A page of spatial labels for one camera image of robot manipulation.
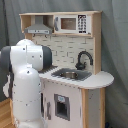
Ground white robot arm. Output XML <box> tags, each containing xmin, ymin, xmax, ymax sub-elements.
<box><xmin>0</xmin><ymin>39</ymin><xmax>52</xmax><ymax>128</ymax></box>

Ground grey cabinet door handle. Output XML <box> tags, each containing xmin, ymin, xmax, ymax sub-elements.
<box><xmin>47</xmin><ymin>102</ymin><xmax>51</xmax><ymax>120</ymax></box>

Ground white toy microwave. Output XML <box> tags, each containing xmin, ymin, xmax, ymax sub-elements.
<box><xmin>54</xmin><ymin>14</ymin><xmax>91</xmax><ymax>34</ymax></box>

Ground wooden toy kitchen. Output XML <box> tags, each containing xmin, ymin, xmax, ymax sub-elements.
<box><xmin>20</xmin><ymin>11</ymin><xmax>114</xmax><ymax>128</ymax></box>

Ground black stovetop red burners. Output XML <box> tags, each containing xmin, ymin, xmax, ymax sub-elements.
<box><xmin>38</xmin><ymin>65</ymin><xmax>58</xmax><ymax>73</ymax></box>

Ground grey toy sink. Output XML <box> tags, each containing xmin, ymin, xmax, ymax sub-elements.
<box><xmin>52</xmin><ymin>68</ymin><xmax>92</xmax><ymax>81</ymax></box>

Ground black toy faucet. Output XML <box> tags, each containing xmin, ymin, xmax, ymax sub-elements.
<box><xmin>75</xmin><ymin>51</ymin><xmax>93</xmax><ymax>70</ymax></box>

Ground grey range hood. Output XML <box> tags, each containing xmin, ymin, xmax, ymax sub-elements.
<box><xmin>24</xmin><ymin>15</ymin><xmax>53</xmax><ymax>34</ymax></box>

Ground grey ice dispenser panel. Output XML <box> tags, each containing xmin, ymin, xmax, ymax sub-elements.
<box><xmin>54</xmin><ymin>94</ymin><xmax>70</xmax><ymax>120</ymax></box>

